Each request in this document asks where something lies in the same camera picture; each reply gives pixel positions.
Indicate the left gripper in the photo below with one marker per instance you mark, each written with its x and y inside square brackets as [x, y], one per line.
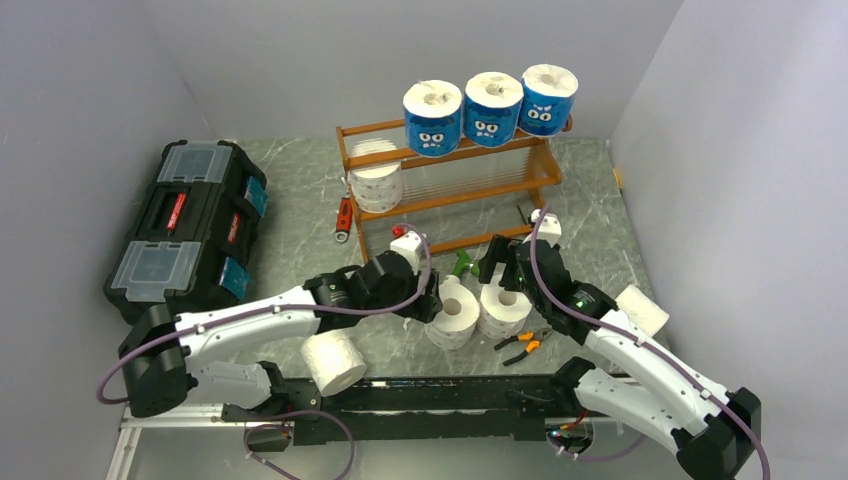
[429, 308]

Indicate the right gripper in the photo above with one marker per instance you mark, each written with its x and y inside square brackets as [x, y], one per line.
[497, 252]

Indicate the white floral paper roll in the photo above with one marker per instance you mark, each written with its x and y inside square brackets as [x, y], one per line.
[379, 188]
[502, 313]
[454, 325]

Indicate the plain white paper roll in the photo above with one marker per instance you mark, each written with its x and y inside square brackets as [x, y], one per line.
[333, 361]

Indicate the blue paper roll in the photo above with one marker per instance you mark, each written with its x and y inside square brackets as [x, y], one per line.
[549, 92]
[491, 106]
[432, 117]

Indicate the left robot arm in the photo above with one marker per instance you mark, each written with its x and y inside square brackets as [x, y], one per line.
[169, 358]

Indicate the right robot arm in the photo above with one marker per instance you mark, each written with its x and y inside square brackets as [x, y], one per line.
[711, 430]

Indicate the orange wooden shelf rack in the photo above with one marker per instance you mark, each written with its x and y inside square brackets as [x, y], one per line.
[538, 170]

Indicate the green plastic pipe fitting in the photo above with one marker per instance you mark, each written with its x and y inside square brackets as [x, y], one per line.
[464, 264]

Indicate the white paper roll at edge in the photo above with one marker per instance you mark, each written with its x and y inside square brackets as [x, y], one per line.
[642, 310]

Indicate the black plastic toolbox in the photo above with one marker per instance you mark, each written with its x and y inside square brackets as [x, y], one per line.
[190, 242]

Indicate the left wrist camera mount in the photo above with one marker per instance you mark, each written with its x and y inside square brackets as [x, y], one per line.
[409, 245]

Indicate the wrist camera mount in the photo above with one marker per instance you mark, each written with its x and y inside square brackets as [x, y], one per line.
[409, 245]
[550, 229]

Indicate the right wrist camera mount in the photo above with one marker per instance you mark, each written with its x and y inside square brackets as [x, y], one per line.
[550, 229]

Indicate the red handled wrench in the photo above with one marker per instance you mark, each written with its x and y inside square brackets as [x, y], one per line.
[344, 220]

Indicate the orange handled pliers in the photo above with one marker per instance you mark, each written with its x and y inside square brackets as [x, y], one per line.
[531, 341]

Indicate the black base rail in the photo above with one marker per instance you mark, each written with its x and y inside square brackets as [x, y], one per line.
[520, 407]

